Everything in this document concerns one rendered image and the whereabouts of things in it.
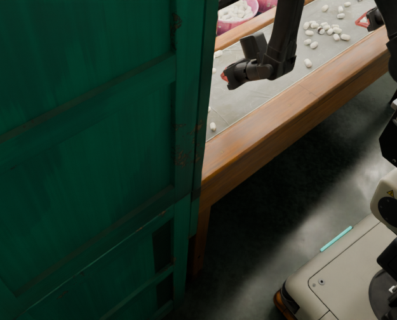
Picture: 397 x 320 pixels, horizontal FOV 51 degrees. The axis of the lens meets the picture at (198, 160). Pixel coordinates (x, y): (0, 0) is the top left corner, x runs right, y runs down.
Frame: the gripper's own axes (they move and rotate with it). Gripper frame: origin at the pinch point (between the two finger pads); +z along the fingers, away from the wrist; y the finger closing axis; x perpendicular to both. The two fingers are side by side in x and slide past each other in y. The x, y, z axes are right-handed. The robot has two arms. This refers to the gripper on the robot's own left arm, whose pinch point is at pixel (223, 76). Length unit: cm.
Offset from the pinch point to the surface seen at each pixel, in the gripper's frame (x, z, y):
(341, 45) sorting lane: 13, 3, -61
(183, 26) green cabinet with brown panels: -20, -51, 40
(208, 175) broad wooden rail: 20.8, -9.6, 24.6
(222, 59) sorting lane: -1.7, 20.4, -17.1
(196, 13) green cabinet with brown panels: -21, -51, 37
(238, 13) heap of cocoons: -13, 34, -44
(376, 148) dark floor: 85, 32, -102
